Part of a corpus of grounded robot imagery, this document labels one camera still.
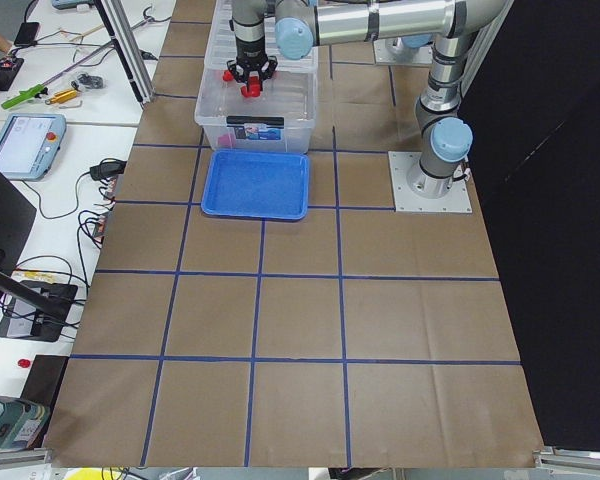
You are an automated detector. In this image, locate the yellow cylinder tool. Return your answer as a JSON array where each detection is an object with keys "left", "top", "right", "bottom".
[{"left": 45, "top": 88, "right": 80, "bottom": 105}]

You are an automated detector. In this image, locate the clear plastic storage box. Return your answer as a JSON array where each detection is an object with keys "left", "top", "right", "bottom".
[{"left": 194, "top": 68, "right": 318, "bottom": 153}]

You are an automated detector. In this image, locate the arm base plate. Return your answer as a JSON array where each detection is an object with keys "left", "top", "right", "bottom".
[
  {"left": 388, "top": 151, "right": 472, "bottom": 214},
  {"left": 373, "top": 38, "right": 433, "bottom": 68}
]

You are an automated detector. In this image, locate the green handled tool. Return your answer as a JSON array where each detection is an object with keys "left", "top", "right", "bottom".
[{"left": 1, "top": 84, "right": 48, "bottom": 110}]

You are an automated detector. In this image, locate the blue plastic tray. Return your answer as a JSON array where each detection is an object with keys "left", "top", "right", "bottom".
[{"left": 201, "top": 150, "right": 310, "bottom": 221}]

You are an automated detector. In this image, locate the black monitor stand base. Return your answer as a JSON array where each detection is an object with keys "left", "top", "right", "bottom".
[{"left": 0, "top": 280, "right": 78, "bottom": 342}]

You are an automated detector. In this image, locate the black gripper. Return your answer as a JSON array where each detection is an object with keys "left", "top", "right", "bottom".
[{"left": 227, "top": 37, "right": 278, "bottom": 84}]

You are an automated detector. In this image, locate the black power adapter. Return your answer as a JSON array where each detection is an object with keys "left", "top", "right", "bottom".
[{"left": 89, "top": 159, "right": 127, "bottom": 181}]

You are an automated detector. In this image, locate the teach pendant tablet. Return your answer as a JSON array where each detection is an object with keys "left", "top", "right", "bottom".
[{"left": 0, "top": 113, "right": 67, "bottom": 181}]

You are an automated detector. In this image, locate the aluminium frame post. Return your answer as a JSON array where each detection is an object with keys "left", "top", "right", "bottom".
[{"left": 94, "top": 0, "right": 154, "bottom": 105}]

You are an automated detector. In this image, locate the clear plastic box lid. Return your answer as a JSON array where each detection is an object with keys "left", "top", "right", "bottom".
[{"left": 204, "top": 0, "right": 319, "bottom": 73}]

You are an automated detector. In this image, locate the black box latch handle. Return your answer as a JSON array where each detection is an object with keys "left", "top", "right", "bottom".
[{"left": 226, "top": 115, "right": 285, "bottom": 128}]

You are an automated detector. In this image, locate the black smartphone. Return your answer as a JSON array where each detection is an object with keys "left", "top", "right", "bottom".
[{"left": 14, "top": 22, "right": 40, "bottom": 47}]

